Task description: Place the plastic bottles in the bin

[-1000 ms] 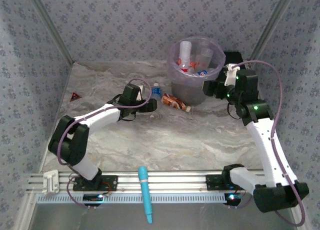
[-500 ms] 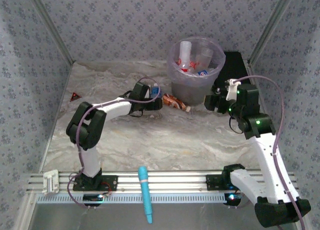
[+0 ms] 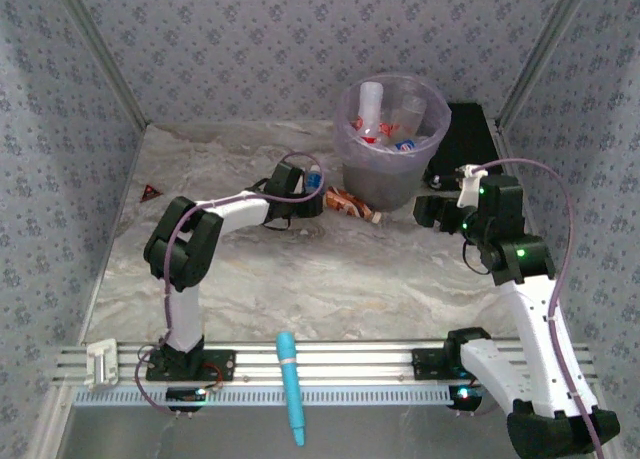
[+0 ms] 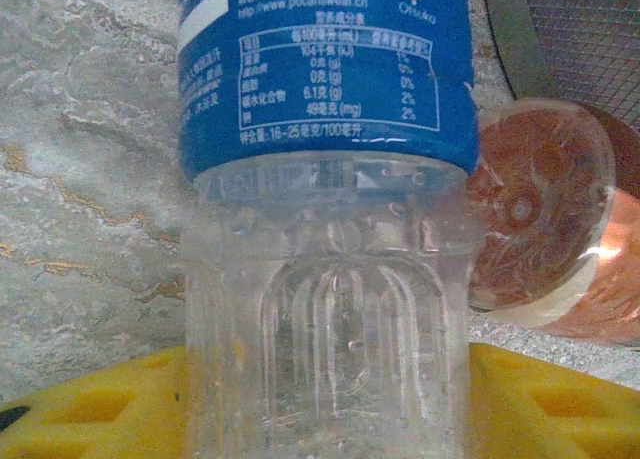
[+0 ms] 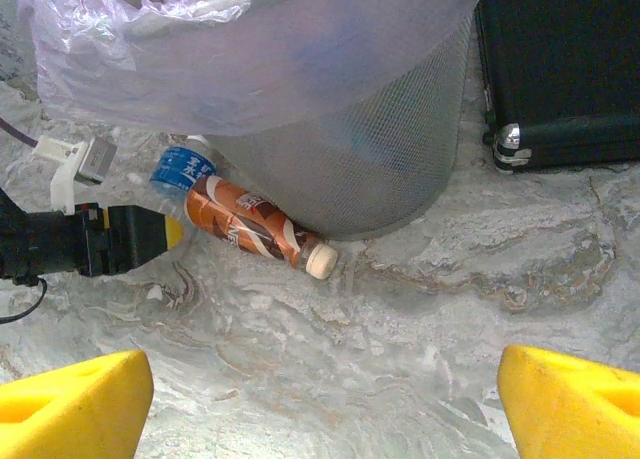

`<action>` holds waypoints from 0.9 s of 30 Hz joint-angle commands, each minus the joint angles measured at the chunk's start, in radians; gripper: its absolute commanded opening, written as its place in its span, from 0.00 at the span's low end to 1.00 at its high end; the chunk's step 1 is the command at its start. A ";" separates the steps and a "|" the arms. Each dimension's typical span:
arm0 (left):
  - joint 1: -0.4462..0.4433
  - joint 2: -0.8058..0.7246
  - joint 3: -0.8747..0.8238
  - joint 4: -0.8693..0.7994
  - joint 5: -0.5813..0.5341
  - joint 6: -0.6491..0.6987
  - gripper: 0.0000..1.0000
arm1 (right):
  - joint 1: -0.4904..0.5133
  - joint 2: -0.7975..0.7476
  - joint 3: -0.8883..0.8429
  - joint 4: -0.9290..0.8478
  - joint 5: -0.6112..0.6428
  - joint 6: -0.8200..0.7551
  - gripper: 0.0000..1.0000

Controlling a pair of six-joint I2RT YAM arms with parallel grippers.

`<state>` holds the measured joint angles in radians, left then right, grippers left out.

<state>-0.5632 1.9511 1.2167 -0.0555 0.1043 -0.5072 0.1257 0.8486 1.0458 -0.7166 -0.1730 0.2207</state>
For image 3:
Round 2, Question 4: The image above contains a blue bottle with white cap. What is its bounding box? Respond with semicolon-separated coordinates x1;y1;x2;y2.
304;164;324;195

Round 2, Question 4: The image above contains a white bottle with red label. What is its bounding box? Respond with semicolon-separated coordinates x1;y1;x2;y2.
355;81;386;145

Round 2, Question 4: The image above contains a translucent purple plastic bin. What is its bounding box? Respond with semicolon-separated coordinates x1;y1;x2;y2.
333;73;453;213

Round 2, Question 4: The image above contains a brown coffee bottle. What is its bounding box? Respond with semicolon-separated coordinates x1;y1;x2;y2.
324;186;384;225

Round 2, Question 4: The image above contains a black box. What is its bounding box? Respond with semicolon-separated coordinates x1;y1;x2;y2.
424;102;504;190

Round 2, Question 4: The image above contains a turquoise cylindrical tool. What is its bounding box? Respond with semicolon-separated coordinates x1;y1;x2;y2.
276;330;307;448

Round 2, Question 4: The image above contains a black controller board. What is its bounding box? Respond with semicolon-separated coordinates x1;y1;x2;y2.
166;386;209;406
448;384;484;411

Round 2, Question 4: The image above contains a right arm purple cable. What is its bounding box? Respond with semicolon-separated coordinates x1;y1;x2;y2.
472;157;609;459

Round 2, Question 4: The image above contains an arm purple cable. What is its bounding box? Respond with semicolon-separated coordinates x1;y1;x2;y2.
472;157;609;459
134;151;329;416

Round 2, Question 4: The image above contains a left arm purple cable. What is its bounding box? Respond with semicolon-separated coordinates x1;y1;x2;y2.
134;151;329;416

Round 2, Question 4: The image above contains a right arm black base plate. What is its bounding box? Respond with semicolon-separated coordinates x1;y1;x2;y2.
410;347;471;381

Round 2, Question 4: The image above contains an aluminium mounting rail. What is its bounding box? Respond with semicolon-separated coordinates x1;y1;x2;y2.
53;339;600;386

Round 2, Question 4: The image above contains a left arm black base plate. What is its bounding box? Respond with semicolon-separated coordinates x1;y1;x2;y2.
144;347;237;383

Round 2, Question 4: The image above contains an aluminium corner post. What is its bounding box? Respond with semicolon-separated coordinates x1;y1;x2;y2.
49;0;151;130
497;0;599;130

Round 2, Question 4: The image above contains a red black power wire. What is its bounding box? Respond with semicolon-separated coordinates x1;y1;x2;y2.
202;364;225;391

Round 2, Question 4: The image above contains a slotted white cable duct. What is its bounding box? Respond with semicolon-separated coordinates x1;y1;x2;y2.
72;384;454;408

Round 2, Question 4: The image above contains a white plastic bracket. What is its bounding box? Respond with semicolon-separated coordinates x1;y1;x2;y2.
83;337;120;391

